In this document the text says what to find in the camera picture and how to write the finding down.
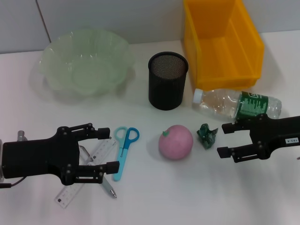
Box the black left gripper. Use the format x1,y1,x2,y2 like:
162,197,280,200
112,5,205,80
2,122,111,186

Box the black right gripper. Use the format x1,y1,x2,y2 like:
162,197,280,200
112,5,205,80
217,114,300,164

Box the blue scissors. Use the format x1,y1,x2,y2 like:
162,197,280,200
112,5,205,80
113,126,140,181

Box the green plastic wrapper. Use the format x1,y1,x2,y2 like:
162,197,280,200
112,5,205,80
196,123,218,150

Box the clear green-label water bottle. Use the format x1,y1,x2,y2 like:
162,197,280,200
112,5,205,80
192,88,282,121

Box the pink toy peach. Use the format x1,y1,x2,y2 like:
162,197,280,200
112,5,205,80
158,124,194,161

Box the grey clear ballpoint pen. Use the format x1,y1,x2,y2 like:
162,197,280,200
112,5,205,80
78,145,117,199

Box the clear plastic ruler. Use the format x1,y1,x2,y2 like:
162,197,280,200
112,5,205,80
54,137,118,209

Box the translucent green fruit bowl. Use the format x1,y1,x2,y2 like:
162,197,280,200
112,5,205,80
30,29,136,98

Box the black mesh pen cup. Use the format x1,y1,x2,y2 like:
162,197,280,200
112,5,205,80
147,52,189,111

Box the yellow plastic bin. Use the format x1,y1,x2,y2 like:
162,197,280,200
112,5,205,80
183,0,265,91

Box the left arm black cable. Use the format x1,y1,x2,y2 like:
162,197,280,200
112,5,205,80
0,177,25,189

